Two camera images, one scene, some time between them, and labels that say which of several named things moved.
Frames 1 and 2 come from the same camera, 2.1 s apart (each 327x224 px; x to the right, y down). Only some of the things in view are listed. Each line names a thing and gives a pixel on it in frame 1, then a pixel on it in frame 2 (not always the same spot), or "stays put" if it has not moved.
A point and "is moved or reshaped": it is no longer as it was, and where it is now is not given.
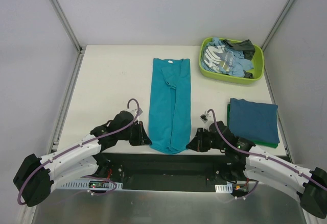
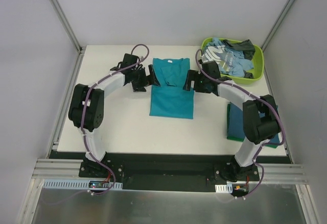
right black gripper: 202,139 to 192,80
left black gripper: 136,134 to 147,76
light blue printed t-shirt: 218,56 stays put
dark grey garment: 246,46 stays put
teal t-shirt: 170,115 is moved or reshaped
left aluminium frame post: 63,17 stays put
